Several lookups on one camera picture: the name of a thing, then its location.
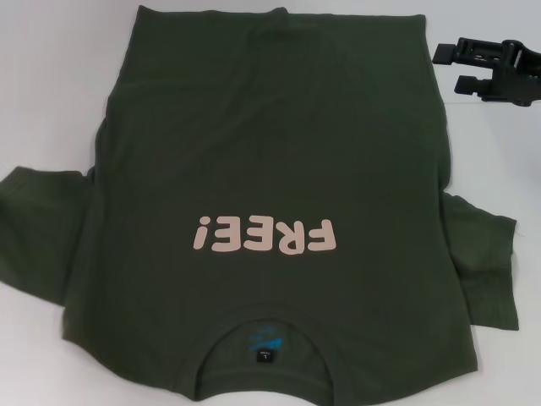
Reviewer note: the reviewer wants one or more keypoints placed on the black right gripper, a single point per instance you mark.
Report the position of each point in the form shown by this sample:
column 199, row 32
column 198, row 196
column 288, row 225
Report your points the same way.
column 522, row 76

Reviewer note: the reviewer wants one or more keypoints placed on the dark green FREE t-shirt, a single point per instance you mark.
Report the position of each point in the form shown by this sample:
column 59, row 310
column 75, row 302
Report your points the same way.
column 270, row 148

